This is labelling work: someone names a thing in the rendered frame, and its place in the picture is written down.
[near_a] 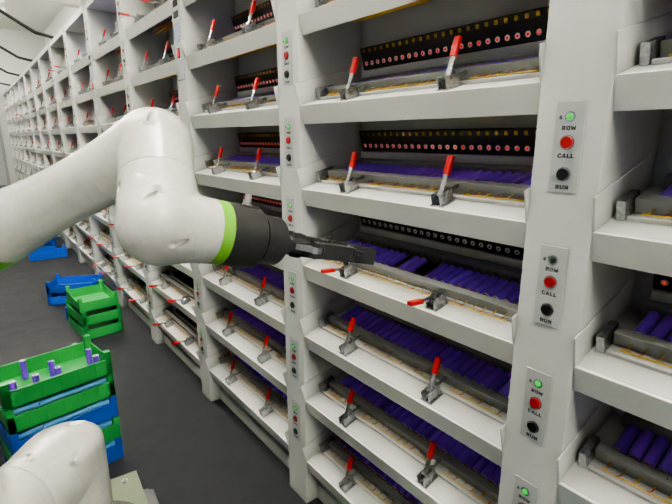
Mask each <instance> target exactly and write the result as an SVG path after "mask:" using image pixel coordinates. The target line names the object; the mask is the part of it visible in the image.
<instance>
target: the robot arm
mask: <svg viewBox="0 0 672 504"><path fill-rule="evenodd" d="M251 198H252V195H250V194H246V195H245V200H244V201H243V203H242V204H240V203H238V202H236V203H235V202H234V203H233V202H228V201H223V200H218V199H213V198H209V197H205V196H202V195H200V194H199V192H198V190H197V185H196V179H195V166H194V142H193V138H192V135H191V133H190V131H189V129H188V127H187V126H186V124H185V123H184V122H183V121H182V120H181V119H180V118H179V117H178V116H176V115H175V114H173V113H171V112H169V111H167V110H165V109H161V108H157V107H143V108H139V109H136V110H133V111H131V112H130V113H128V114H127V115H125V116H124V117H123V118H122V119H120V120H119V121H118V122H117V123H115V124H114V125H113V126H112V127H110V128H109V129H108V130H106V131H105V132H104V133H102V134H101V135H100V136H98V137H97V138H96V139H94V140H93V141H91V142H90V143H88V144H87V145H85V146H84V147H82V148H81V149H79V150H77V151H76V152H74V153H73V154H71V155H69V156H67V157H66V158H64V159H62V160H60V161H59V162H57V163H55V164H53V165H51V166H49V167H47V168H45V169H44V170H42V171H40V172H38V173H36V174H34V175H32V176H30V177H27V178H25V179H23V180H21V181H18V182H16V183H14V184H11V185H9V186H6V187H4V188H1V189H0V272H2V271H4V270H5V269H7V268H9V267H10V266H12V265H14V264H15V263H17V262H19V261H20V260H22V259H23V258H25V257H27V256H28V255H30V254H31V253H33V252H34V251H36V250H37V249H39V248H40V247H42V246H43V245H44V244H46V243H47V242H49V241H50V240H52V239H53V238H55V237H56V236H58V235H59V234H61V233H62V232H64V231H65V230H67V229H69V228H70V227H72V226H73V225H75V224H77V223H79V222H80V221H82V220H84V219H86V218H88V217H90V216H92V215H94V214H96V213H98V212H100V211H102V210H104V209H106V208H108V207H110V206H112V205H114V204H116V207H115V216H114V229H115V234H116V237H117V239H118V241H119V243H120V245H121V246H122V248H123V249H124V250H125V251H126V252H127V253H128V254H129V255H130V256H131V257H133V258H134V259H136V260H138V261H140V262H142V263H145V264H148V265H154V266H167V265H173V264H184V263H202V264H213V265H223V266H231V267H232V272H236V270H237V268H239V267H243V268H252V267H255V266H256V265H257V264H258V263H259V264H268V265H275V264H277V263H279V262H280V261H281V260H282V259H283V258H284V256H285V255H286V254H287V255H289V256H290V257H295V258H300V257H305V258H311V259H313V260H315V259H324V260H333V261H341V262H343V264H345V265H348V264H349V263H360V264H368V265H374V261H375V256H376V252H377V249H374V248H368V247H363V245H359V244H353V243H347V242H341V241H335V240H332V237H329V236H327V238H326V240H323V239H321V238H315V237H311V236H306V235H304V234H302V233H298V232H294V231H291V230H289V229H288V226H287V224H286V222H285V221H284V220H283V219H282V218H279V217H274V216H269V215H265V213H264V212H263V210H262V209H260V208H259V207H258V206H256V207H254V206H252V205H251ZM331 242H332V243H331ZM307 253H308V254H307ZM0 504H113V497H112V490H111V482H110V474H109V467H108V460H107V453H106V446H105V440H104V435H103V432H102V430H101V429H100V427H99V426H97V425H96V424H94V423H92V422H89V421H82V420H76V421H68V422H63V423H59V424H56V425H53V426H51V427H48V428H46V429H44V430H42V431H41V432H39V433H37V434H36V435H35V436H33V437H32V438H31V439H29V440H28V441H27V442H26V443H25V444H24V445H23V446H22V447H21V448H20V449H19V450H18V451H17V452H16V453H15V454H14V455H13V456H12V457H11V458H10V459H9V460H8V461H7V462H6V463H5V464H4V465H2V466H1V467H0Z"/></svg>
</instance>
